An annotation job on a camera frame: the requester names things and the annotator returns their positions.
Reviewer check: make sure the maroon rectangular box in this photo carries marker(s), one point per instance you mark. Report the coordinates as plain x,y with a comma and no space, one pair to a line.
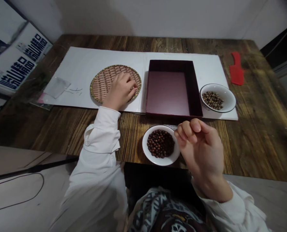
170,91

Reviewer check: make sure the white paper board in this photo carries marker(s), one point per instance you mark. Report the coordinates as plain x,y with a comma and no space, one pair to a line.
85,60

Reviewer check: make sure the person's left fingers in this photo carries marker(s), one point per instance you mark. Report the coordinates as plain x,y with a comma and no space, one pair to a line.
131,87

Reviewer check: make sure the red plastic comb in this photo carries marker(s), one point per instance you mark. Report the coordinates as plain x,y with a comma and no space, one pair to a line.
238,70

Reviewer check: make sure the person's body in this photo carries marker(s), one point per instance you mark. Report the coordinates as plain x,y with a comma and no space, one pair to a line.
162,212

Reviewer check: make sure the pile of light brown beads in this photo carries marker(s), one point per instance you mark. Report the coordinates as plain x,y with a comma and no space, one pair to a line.
213,99

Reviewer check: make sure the round woven bamboo tray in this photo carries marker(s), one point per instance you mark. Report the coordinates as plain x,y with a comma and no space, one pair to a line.
102,84

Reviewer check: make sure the person's left hand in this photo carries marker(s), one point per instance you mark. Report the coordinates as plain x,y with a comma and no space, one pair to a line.
118,90

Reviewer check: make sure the small white plastic bag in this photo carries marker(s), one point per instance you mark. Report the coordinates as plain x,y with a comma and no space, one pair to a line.
57,87

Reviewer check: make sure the pile of dark brown beads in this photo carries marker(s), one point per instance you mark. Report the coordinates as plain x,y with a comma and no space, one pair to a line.
160,145

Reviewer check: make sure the person's right hand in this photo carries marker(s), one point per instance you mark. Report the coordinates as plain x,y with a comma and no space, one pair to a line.
203,157

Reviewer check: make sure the plain white bowl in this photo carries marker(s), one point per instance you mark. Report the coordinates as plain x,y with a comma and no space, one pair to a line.
161,161

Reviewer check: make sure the white carton with blue print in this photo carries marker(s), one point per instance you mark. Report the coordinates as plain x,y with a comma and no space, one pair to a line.
3,29
20,60

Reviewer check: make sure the clear plastic sheet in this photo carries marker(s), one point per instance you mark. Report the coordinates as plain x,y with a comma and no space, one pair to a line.
38,101

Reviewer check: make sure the white bowl with dark rim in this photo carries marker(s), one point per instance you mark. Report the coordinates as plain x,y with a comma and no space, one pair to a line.
229,101

